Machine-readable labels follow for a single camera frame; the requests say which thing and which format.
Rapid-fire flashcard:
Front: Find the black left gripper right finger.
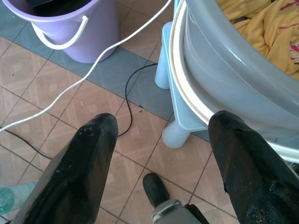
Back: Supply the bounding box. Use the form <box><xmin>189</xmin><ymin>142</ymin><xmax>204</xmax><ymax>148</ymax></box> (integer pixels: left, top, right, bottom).
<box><xmin>207</xmin><ymin>110</ymin><xmax>299</xmax><ymax>224</ymax></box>

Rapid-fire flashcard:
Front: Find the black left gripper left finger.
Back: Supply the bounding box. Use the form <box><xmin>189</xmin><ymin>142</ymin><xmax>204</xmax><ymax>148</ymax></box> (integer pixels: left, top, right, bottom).
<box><xmin>11</xmin><ymin>112</ymin><xmax>119</xmax><ymax>224</ymax></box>

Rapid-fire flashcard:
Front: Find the grey round washing tub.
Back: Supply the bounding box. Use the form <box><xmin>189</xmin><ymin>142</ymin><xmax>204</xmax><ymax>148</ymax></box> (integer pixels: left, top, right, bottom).
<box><xmin>169</xmin><ymin>0</ymin><xmax>299</xmax><ymax>162</ymax></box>

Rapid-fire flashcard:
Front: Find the green transparent plastic bottle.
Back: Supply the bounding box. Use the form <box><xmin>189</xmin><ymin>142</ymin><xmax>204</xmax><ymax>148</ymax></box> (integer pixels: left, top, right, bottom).
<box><xmin>0</xmin><ymin>181</ymin><xmax>38</xmax><ymax>215</ymax></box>

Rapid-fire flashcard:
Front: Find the robot foot with black toe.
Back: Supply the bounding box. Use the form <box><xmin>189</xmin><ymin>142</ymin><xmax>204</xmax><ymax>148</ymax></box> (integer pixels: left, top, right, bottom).
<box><xmin>142</xmin><ymin>173</ymin><xmax>210</xmax><ymax>224</ymax></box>

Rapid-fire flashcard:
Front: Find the light blue plastic stool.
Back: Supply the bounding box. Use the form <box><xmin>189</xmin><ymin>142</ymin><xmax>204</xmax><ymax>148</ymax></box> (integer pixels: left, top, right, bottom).
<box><xmin>154</xmin><ymin>21</ymin><xmax>211</xmax><ymax>149</ymax></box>

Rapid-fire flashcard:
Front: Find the purple plastic bucket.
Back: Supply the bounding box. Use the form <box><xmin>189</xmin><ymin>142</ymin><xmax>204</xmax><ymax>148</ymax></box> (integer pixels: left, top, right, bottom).
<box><xmin>1</xmin><ymin>0</ymin><xmax>120</xmax><ymax>64</ymax></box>

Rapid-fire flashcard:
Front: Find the yellow cloth with red print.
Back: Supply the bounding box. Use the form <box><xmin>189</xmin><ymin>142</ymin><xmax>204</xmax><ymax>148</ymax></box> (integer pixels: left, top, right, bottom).
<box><xmin>216</xmin><ymin>0</ymin><xmax>299</xmax><ymax>75</ymax></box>

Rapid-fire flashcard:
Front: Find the black power cable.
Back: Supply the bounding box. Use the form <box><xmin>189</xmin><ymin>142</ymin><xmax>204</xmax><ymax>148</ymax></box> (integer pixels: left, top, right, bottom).
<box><xmin>0</xmin><ymin>63</ymin><xmax>157</xmax><ymax>160</ymax></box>

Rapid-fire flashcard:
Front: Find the white power cable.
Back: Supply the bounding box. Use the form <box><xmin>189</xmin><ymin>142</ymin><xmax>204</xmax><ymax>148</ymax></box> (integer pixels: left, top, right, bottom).
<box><xmin>0</xmin><ymin>0</ymin><xmax>173</xmax><ymax>133</ymax></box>

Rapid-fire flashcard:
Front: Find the white bucket handle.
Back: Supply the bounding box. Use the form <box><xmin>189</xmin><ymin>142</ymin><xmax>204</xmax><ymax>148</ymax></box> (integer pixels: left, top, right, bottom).
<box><xmin>31</xmin><ymin>15</ymin><xmax>89</xmax><ymax>50</ymax></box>

